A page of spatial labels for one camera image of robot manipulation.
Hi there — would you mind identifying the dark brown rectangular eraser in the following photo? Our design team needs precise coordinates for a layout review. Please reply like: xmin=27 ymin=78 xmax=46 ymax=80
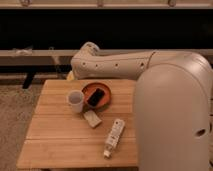
xmin=87 ymin=88 xmax=105 ymax=107

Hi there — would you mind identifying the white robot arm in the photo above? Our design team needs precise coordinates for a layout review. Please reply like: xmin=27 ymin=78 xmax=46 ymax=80
xmin=71 ymin=42 xmax=213 ymax=171

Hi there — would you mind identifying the white ceramic cup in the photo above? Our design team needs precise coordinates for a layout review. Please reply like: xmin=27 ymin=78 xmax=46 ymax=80
xmin=67 ymin=90 xmax=84 ymax=113

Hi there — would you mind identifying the orange plate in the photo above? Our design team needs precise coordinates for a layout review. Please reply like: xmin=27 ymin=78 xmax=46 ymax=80
xmin=82 ymin=82 xmax=111 ymax=109

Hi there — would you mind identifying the beige sponge block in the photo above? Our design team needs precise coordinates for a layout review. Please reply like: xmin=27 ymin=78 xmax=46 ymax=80
xmin=83 ymin=110 xmax=102 ymax=128

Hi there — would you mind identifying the white tube bottle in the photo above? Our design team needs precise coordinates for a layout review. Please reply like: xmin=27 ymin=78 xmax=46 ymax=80
xmin=103 ymin=119 xmax=125 ymax=158

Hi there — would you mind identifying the wooden table board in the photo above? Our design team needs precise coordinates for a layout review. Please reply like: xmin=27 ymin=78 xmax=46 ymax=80
xmin=17 ymin=80 xmax=137 ymax=170

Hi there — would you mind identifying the white horizontal rail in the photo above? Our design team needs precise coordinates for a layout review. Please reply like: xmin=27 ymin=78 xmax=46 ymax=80
xmin=0 ymin=49 xmax=213 ymax=66

